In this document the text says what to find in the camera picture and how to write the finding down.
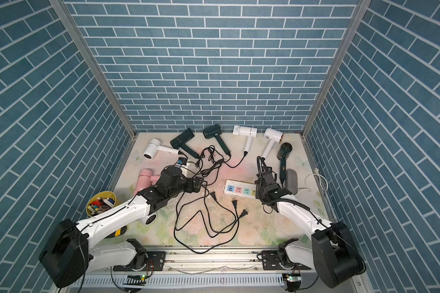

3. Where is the black cable of boxy white dryer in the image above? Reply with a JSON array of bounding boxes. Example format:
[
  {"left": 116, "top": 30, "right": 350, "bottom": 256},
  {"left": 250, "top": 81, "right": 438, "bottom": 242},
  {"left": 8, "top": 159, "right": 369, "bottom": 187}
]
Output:
[{"left": 223, "top": 151, "right": 248, "bottom": 170}]

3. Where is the dark teal round hair dryer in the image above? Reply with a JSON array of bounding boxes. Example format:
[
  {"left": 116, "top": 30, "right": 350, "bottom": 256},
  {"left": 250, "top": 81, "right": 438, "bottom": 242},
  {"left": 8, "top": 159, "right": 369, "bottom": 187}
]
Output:
[{"left": 277, "top": 142, "right": 293, "bottom": 184}]

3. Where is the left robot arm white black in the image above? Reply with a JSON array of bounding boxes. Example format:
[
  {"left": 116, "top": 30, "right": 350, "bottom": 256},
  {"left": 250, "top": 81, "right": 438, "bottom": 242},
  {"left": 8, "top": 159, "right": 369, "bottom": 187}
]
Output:
[{"left": 39, "top": 166, "right": 204, "bottom": 288}]

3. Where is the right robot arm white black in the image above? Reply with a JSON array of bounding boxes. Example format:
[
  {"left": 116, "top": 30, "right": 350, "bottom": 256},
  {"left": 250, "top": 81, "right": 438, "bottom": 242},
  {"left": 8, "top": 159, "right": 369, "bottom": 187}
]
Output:
[{"left": 255, "top": 181, "right": 366, "bottom": 288}]

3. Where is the white multicolour power strip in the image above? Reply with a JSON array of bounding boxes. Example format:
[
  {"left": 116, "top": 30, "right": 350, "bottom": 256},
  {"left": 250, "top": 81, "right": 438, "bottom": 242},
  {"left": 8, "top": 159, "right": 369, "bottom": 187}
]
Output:
[{"left": 223, "top": 179, "right": 256, "bottom": 199}]

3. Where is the grey oval pad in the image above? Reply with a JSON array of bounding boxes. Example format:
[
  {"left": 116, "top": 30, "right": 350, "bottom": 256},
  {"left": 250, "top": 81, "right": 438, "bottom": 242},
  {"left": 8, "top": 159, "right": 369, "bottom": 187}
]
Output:
[{"left": 284, "top": 168, "right": 298, "bottom": 195}]

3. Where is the dark green slim hair dryer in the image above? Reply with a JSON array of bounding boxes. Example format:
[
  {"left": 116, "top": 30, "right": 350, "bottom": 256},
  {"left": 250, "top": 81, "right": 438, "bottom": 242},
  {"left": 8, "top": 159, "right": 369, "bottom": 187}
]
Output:
[{"left": 170, "top": 128, "right": 200, "bottom": 159}]

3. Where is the pink hair dryer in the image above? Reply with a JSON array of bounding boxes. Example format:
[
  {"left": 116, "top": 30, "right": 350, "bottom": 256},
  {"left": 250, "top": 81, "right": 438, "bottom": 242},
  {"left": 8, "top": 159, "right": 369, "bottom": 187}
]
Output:
[{"left": 133, "top": 169, "right": 160, "bottom": 195}]

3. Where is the white round hair dryer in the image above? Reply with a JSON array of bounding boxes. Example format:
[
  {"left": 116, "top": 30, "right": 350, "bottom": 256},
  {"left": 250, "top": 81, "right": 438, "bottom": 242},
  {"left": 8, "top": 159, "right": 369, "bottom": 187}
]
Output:
[{"left": 143, "top": 139, "right": 181, "bottom": 159}]

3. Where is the dark green boxy hair dryer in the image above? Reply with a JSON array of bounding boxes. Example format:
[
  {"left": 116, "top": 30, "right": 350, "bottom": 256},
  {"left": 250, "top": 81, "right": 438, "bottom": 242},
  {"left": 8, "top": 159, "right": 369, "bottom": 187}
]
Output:
[{"left": 203, "top": 124, "right": 231, "bottom": 156}]

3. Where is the white boxy hair dryer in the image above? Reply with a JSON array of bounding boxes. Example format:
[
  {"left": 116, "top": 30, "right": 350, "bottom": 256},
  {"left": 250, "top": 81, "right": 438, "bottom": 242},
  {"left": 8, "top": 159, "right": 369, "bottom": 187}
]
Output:
[{"left": 233, "top": 125, "right": 257, "bottom": 156}]

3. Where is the black yellow utility knife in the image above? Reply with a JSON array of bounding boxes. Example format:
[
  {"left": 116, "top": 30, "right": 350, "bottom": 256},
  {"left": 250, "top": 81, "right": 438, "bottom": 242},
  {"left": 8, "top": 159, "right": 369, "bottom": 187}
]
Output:
[{"left": 111, "top": 226, "right": 127, "bottom": 237}]

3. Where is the yellow cup with small items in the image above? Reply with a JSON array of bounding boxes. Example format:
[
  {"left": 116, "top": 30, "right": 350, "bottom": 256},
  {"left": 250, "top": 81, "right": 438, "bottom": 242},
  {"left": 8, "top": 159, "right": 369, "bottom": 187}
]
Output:
[{"left": 86, "top": 191, "right": 117, "bottom": 217}]

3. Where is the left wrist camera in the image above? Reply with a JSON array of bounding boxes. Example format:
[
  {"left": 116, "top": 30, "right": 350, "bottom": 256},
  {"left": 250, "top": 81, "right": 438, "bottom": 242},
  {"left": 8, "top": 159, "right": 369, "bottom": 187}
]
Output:
[{"left": 176, "top": 157, "right": 189, "bottom": 168}]

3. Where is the white power strip cord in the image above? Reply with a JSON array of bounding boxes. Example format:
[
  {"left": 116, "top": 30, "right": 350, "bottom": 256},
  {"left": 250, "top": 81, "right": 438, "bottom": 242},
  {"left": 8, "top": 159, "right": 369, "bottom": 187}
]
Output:
[{"left": 296, "top": 168, "right": 331, "bottom": 193}]

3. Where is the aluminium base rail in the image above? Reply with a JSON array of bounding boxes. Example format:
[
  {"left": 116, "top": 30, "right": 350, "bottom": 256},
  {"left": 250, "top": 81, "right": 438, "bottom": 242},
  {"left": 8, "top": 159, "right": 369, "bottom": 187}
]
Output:
[{"left": 62, "top": 242, "right": 364, "bottom": 293}]

